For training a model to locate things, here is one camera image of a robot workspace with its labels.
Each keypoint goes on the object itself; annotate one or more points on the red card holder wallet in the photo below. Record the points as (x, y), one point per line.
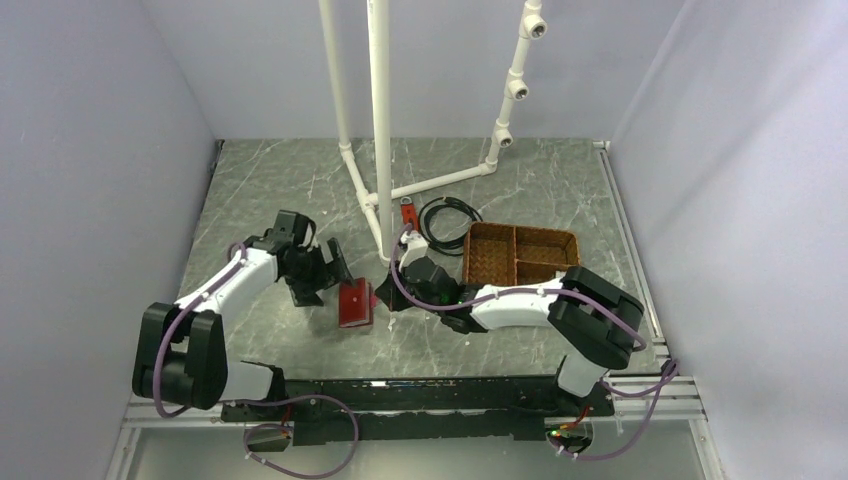
(356, 303)

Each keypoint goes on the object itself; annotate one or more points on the white PVC pipe frame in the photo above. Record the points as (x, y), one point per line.
(377, 207)

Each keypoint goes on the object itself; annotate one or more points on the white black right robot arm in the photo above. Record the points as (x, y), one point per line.
(599, 321)

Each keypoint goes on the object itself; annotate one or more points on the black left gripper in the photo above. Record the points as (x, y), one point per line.
(304, 294)

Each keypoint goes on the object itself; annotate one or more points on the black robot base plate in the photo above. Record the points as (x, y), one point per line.
(323, 411)

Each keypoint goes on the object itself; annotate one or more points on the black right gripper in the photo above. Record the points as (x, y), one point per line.
(389, 292)

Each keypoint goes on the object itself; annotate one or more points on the brown woven divided basket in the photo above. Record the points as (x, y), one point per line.
(513, 255)

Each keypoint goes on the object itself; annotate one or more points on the red handled adjustable wrench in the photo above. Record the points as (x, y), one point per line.
(409, 213)

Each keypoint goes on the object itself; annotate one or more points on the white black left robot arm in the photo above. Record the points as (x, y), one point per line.
(181, 359)

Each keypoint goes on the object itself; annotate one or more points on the aluminium rail frame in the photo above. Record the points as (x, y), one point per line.
(558, 184)

